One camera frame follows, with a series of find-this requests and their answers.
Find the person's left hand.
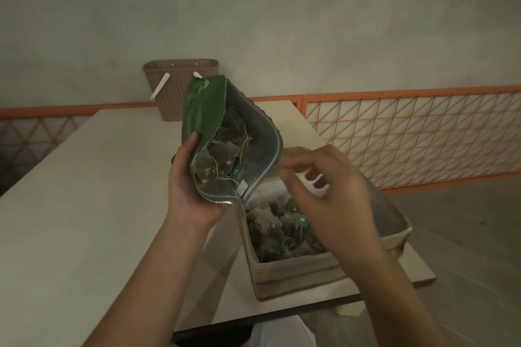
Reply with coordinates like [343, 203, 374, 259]
[167, 132, 233, 234]

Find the person's right hand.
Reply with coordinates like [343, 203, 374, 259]
[281, 150, 385, 274]

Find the beige paper box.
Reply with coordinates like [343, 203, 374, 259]
[240, 146, 412, 302]

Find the green foil pouch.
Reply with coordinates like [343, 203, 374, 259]
[181, 75, 284, 205]

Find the person's left forearm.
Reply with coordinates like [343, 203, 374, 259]
[83, 216, 214, 347]

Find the orange mesh fence panel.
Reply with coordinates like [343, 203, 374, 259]
[0, 94, 305, 189]
[301, 85, 521, 197]

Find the brown plastic basket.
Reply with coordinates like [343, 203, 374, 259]
[142, 59, 220, 123]

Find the black table base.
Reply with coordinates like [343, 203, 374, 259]
[173, 322, 255, 347]

